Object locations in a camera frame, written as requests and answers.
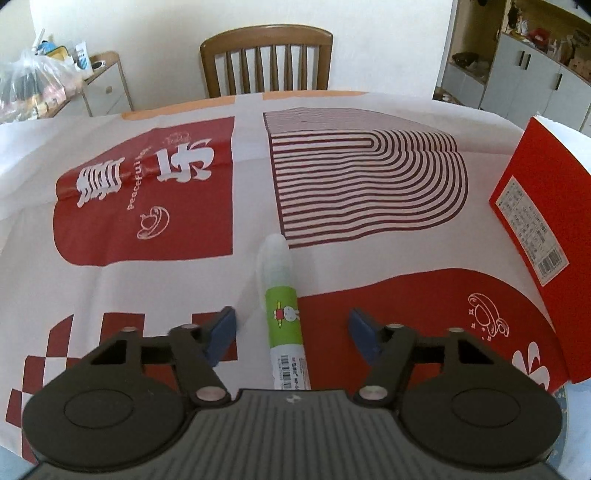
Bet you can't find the clear plastic bag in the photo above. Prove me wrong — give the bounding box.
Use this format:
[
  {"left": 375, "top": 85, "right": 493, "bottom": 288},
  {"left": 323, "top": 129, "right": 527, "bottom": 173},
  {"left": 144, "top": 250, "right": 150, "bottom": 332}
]
[{"left": 0, "top": 46, "right": 86, "bottom": 123}]

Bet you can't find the wooden chair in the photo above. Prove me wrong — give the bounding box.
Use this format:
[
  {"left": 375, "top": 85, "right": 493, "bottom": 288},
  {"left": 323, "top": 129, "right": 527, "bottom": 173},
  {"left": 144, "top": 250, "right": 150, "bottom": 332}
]
[{"left": 199, "top": 25, "right": 334, "bottom": 99}]

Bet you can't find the white shoe bench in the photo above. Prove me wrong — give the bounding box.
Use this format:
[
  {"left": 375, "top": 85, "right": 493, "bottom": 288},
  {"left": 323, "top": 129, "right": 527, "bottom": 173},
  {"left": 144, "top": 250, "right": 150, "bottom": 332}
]
[{"left": 438, "top": 55, "right": 490, "bottom": 109}]

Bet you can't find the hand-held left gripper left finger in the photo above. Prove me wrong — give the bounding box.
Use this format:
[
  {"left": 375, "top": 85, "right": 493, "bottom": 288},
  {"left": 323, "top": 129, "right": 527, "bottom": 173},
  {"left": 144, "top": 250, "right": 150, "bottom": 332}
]
[{"left": 78, "top": 307, "right": 236, "bottom": 409}]

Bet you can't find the white drawer cabinet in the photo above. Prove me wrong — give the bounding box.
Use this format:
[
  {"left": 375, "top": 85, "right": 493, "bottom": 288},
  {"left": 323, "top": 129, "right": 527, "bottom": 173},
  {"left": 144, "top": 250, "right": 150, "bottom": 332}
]
[{"left": 60, "top": 51, "right": 134, "bottom": 118}]

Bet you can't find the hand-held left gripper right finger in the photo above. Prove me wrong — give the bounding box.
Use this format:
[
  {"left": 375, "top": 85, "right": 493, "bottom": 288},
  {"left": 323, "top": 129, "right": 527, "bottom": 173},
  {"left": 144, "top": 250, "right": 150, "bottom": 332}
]
[{"left": 348, "top": 309, "right": 504, "bottom": 409}]

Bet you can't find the red cardboard box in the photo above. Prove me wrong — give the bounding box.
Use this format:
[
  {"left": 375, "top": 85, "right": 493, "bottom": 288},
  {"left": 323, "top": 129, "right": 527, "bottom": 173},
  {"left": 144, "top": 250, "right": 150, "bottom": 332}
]
[{"left": 488, "top": 115, "right": 591, "bottom": 384}]

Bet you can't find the blue yellow pouch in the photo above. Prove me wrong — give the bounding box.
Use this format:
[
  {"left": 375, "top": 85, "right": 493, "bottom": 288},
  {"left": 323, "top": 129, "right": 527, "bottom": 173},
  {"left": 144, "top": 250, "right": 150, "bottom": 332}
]
[{"left": 32, "top": 28, "right": 93, "bottom": 70}]

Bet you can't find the white lower cabinet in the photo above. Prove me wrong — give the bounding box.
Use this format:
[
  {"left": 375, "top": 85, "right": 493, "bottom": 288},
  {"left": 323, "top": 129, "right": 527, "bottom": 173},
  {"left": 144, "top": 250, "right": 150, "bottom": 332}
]
[{"left": 480, "top": 33, "right": 591, "bottom": 134}]

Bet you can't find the glue pen green label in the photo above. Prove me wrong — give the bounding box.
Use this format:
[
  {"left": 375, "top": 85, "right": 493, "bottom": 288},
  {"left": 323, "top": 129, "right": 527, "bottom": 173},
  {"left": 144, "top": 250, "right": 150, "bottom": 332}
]
[{"left": 256, "top": 233, "right": 311, "bottom": 391}]

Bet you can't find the printed red white tablecloth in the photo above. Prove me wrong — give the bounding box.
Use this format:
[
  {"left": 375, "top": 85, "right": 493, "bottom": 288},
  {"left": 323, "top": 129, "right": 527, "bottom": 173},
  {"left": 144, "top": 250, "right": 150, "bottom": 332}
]
[{"left": 0, "top": 90, "right": 591, "bottom": 467}]

